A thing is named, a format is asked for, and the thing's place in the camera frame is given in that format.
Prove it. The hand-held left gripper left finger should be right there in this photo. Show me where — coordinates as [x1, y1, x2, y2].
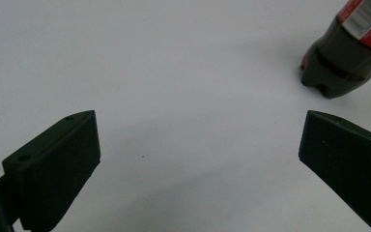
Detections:
[1, 109, 101, 232]

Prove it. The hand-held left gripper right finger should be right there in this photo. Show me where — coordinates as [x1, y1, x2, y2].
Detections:
[298, 109, 371, 231]

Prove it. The cola bottle with red label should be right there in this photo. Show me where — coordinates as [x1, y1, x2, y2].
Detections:
[300, 0, 371, 100]

